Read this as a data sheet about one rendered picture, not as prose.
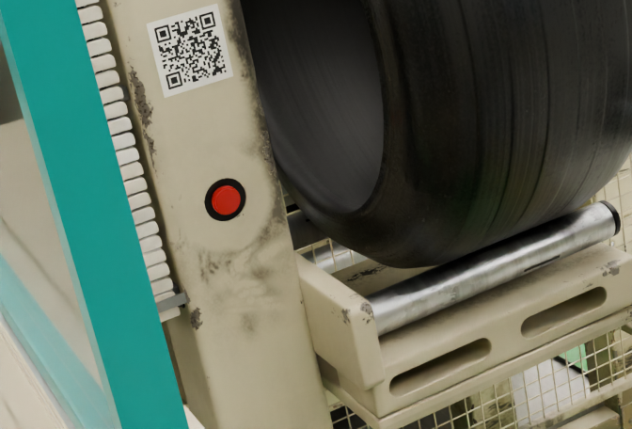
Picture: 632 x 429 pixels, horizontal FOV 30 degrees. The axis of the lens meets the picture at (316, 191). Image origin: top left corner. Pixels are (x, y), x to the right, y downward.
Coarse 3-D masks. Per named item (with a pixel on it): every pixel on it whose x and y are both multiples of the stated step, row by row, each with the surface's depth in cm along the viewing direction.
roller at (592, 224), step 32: (544, 224) 134; (576, 224) 134; (608, 224) 135; (480, 256) 130; (512, 256) 130; (544, 256) 132; (416, 288) 126; (448, 288) 127; (480, 288) 129; (384, 320) 124; (416, 320) 127
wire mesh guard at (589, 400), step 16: (624, 176) 200; (624, 240) 203; (352, 256) 179; (608, 352) 208; (624, 368) 211; (528, 384) 202; (608, 384) 211; (624, 384) 211; (464, 400) 196; (480, 400) 197; (496, 400) 199; (512, 400) 200; (528, 400) 202; (560, 400) 206; (576, 400) 208; (592, 400) 208; (496, 416) 200; (528, 416) 203; (544, 416) 205; (560, 416) 205
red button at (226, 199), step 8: (216, 192) 120; (224, 192) 120; (232, 192) 121; (216, 200) 120; (224, 200) 120; (232, 200) 121; (240, 200) 121; (216, 208) 120; (224, 208) 121; (232, 208) 121
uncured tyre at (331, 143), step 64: (256, 0) 155; (320, 0) 159; (384, 0) 108; (448, 0) 105; (512, 0) 106; (576, 0) 109; (256, 64) 155; (320, 64) 159; (384, 64) 111; (448, 64) 107; (512, 64) 108; (576, 64) 111; (320, 128) 157; (384, 128) 115; (448, 128) 110; (512, 128) 111; (576, 128) 115; (320, 192) 140; (384, 192) 120; (448, 192) 114; (512, 192) 117; (576, 192) 124; (384, 256) 130; (448, 256) 125
